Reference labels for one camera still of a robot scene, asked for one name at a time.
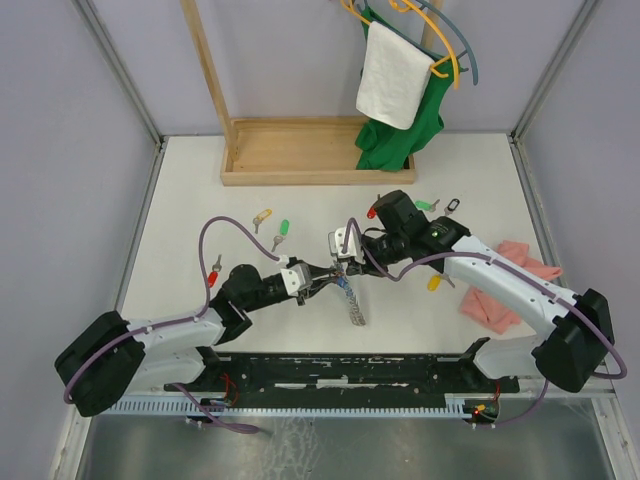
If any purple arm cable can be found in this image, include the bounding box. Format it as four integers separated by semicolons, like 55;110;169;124
62;215;290;405
341;216;628;381

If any yellow clothes hanger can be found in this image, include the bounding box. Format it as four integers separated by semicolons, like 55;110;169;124
339;0;462;79

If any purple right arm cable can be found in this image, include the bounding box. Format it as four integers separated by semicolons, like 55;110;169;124
341;216;628;381

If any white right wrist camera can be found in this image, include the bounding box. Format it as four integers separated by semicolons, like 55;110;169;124
328;227;364;263

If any pink cloth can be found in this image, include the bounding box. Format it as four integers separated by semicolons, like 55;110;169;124
445;236;571;335

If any key with black tag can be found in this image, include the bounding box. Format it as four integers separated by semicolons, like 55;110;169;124
444;198;460;216

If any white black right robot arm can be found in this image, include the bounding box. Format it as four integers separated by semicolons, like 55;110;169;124
328;190;614;393

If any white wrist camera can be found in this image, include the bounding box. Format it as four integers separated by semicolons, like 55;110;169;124
280;263;313;297
328;227;364;263

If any metal keyring holder with keys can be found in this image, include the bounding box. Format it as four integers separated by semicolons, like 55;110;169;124
334;270;366;327

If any key with yellow oval tag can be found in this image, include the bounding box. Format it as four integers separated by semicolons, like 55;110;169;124
427;274;456;292

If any white cable duct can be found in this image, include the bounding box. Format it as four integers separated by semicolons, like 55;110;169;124
107;394;476;417

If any wooden clothes rack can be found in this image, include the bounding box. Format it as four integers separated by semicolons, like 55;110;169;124
181;1;417;186

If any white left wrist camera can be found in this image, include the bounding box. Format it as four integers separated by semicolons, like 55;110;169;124
280;263;313;297

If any white towel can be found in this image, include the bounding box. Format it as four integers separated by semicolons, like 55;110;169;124
356;21;434;130

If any green shirt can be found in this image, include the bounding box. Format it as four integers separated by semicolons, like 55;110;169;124
355;6;462;172

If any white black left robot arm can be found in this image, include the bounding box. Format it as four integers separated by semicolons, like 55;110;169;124
54;260;338;417

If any grey clothes hanger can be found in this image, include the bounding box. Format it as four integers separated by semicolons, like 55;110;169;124
382;1;479;89

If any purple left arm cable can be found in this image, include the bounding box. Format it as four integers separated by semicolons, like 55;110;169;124
62;215;290;405

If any key with light green tag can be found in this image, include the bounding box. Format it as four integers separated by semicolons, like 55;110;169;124
271;219;290;253

